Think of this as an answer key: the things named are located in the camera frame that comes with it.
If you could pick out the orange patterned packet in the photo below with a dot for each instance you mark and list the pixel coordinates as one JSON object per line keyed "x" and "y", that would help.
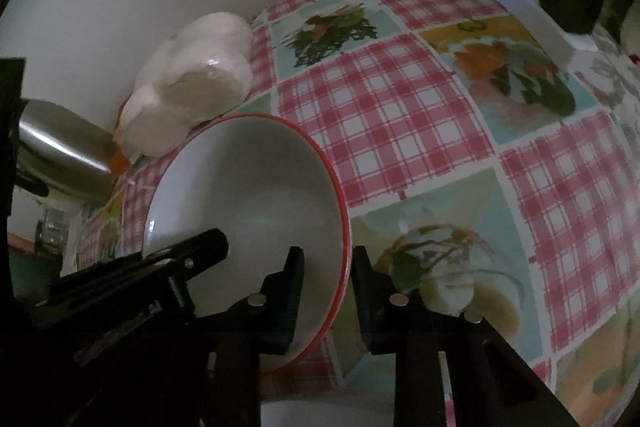
{"x": 119, "y": 163}

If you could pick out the checkered fruit tablecloth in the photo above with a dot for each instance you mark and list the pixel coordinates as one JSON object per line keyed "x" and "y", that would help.
{"x": 472, "y": 167}

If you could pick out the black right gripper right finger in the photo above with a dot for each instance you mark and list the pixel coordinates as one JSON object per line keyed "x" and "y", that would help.
{"x": 389, "y": 321}

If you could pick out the plain white bowl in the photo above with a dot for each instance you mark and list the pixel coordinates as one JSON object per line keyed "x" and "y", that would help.
{"x": 328, "y": 410}

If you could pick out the white power strip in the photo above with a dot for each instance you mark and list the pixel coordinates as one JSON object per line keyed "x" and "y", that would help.
{"x": 569, "y": 52}

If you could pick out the white toilet paper pack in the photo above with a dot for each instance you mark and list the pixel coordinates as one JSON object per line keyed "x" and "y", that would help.
{"x": 196, "y": 75}

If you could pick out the red rimmed white bowl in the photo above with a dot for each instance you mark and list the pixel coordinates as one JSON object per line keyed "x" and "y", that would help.
{"x": 267, "y": 186}

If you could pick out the stainless steel thermos jug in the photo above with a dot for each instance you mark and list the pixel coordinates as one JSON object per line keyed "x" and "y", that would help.
{"x": 65, "y": 152}

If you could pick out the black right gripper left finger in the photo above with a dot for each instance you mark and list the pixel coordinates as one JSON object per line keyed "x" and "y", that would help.
{"x": 265, "y": 322}

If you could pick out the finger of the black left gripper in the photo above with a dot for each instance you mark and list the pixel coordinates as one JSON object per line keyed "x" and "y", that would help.
{"x": 134, "y": 286}

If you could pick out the glass jar with dark lid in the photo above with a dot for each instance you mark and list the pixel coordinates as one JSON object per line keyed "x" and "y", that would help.
{"x": 52, "y": 232}

